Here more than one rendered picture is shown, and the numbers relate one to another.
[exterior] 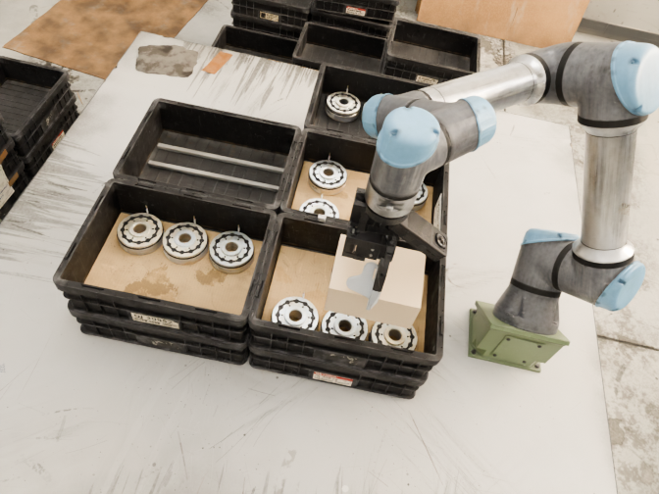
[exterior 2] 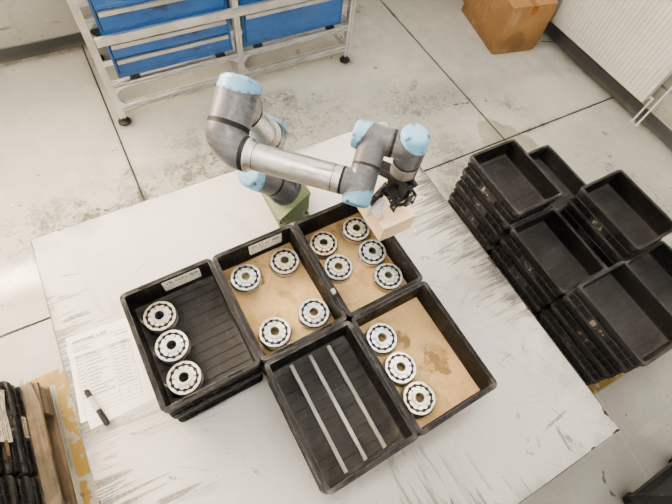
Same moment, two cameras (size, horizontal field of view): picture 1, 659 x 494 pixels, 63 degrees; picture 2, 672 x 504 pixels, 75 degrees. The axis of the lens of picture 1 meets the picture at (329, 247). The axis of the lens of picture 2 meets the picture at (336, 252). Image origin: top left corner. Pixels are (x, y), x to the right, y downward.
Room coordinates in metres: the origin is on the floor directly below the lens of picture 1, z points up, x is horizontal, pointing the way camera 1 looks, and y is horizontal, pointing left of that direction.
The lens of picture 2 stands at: (1.17, 0.48, 2.24)
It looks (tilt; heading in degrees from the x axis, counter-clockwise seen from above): 61 degrees down; 231
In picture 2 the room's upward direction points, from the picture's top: 11 degrees clockwise
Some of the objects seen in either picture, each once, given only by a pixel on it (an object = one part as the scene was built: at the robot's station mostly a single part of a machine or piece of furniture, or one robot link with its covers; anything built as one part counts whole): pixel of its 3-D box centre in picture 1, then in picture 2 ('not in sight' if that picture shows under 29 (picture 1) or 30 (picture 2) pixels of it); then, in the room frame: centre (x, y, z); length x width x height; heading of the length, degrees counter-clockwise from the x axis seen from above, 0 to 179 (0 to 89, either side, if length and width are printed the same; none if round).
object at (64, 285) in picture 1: (173, 247); (421, 352); (0.64, 0.33, 0.92); 0.40 x 0.30 x 0.02; 90
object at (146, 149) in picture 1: (214, 168); (337, 403); (0.94, 0.33, 0.87); 0.40 x 0.30 x 0.11; 90
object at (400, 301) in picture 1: (375, 280); (384, 209); (0.55, -0.09, 1.08); 0.16 x 0.12 x 0.07; 89
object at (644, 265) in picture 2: not in sight; (648, 297); (-0.82, 0.58, 0.31); 0.40 x 0.30 x 0.34; 89
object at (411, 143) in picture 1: (405, 152); (410, 147); (0.55, -0.07, 1.40); 0.09 x 0.08 x 0.11; 135
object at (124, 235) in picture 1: (139, 229); (419, 398); (0.71, 0.44, 0.86); 0.10 x 0.10 x 0.01
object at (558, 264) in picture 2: not in sight; (541, 264); (-0.43, 0.18, 0.31); 0.40 x 0.30 x 0.34; 89
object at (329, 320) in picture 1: (344, 326); (372, 251); (0.57, -0.07, 0.86); 0.10 x 0.10 x 0.01
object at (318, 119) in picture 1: (378, 123); (192, 334); (1.25, -0.06, 0.87); 0.40 x 0.30 x 0.11; 90
